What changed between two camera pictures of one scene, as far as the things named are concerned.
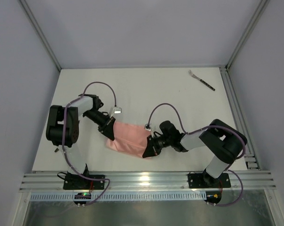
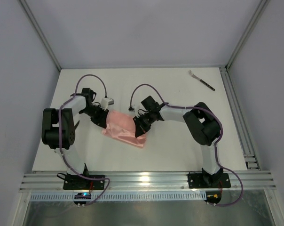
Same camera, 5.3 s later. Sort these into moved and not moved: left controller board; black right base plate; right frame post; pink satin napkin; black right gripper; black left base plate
Moved: black right gripper; pink satin napkin
Not moved: black right base plate; left controller board; black left base plate; right frame post
